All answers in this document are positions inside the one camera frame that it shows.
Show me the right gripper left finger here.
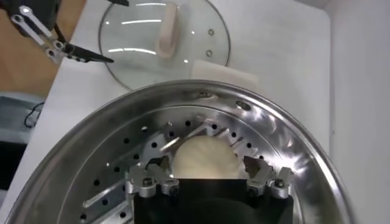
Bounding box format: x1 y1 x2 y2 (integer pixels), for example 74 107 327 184
124 156 180 198

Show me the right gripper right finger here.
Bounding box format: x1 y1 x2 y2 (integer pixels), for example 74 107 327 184
243 155 296 199

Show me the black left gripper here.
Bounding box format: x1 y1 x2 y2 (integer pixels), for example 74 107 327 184
0 0 130 65

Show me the white steamed baozi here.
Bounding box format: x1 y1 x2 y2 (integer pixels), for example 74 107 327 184
172 135 247 180

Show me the stainless steel steamer basket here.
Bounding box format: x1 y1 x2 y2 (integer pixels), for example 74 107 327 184
4 60 357 224

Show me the round glass pot lid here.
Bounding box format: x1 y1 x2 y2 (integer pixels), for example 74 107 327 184
97 0 232 91

